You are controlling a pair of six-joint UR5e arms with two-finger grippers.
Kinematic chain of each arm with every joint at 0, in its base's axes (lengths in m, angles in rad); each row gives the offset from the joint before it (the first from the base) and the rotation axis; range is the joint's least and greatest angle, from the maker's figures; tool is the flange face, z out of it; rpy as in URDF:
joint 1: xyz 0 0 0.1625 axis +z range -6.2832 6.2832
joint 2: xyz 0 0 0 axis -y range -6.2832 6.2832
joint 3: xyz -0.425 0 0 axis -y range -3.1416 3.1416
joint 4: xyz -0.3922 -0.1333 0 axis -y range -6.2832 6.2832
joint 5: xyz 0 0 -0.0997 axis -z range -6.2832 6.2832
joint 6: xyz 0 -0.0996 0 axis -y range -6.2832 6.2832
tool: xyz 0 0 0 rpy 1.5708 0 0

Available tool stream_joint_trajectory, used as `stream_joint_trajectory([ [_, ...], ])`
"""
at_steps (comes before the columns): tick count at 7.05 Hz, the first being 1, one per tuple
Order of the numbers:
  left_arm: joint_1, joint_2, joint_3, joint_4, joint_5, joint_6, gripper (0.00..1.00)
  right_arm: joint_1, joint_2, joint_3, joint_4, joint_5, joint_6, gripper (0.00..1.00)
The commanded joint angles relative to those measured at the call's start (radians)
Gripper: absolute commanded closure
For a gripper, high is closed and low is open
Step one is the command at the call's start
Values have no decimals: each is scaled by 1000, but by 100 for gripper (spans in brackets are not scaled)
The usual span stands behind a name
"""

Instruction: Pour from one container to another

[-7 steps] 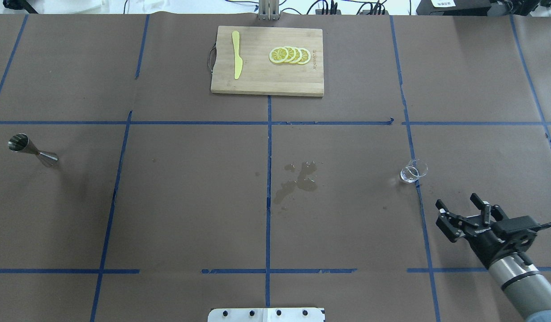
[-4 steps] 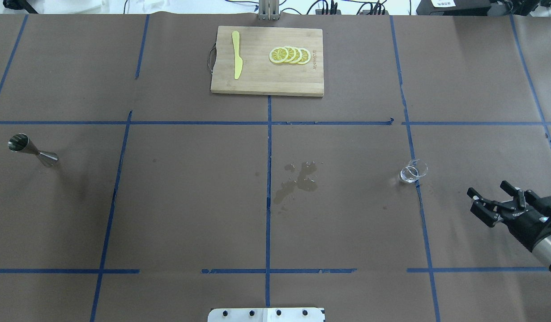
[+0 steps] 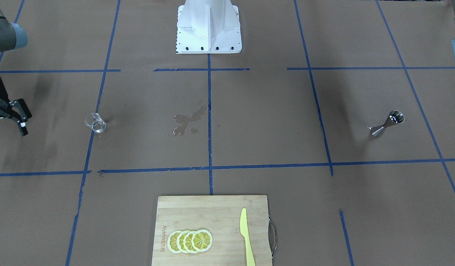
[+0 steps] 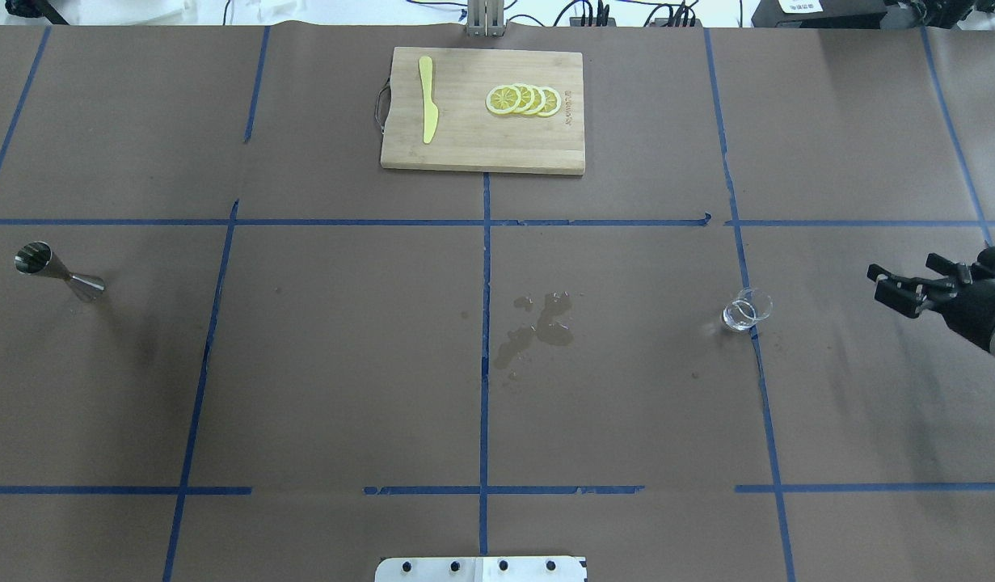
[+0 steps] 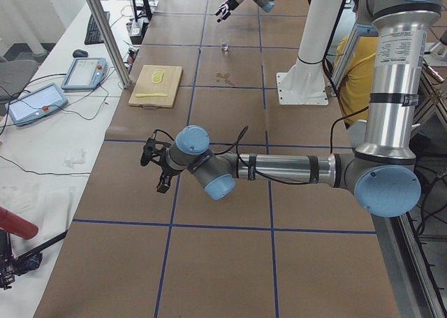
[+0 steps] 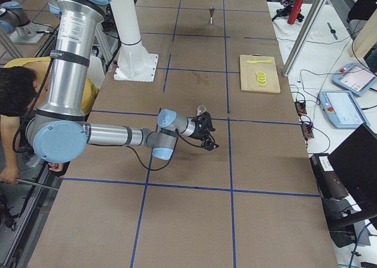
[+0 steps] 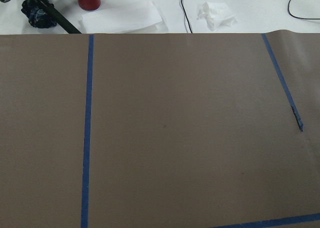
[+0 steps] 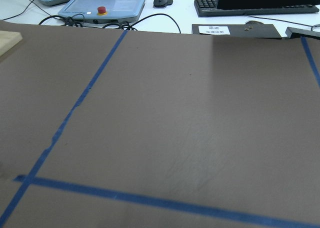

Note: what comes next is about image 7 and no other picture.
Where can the flat white paper towel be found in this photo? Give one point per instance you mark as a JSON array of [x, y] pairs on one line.
[[138, 17]]

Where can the crumpled white tissue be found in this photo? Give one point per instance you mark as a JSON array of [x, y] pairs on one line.
[[216, 15]]

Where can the dark blue crumpled cloth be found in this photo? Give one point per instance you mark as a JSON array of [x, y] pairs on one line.
[[37, 17]]

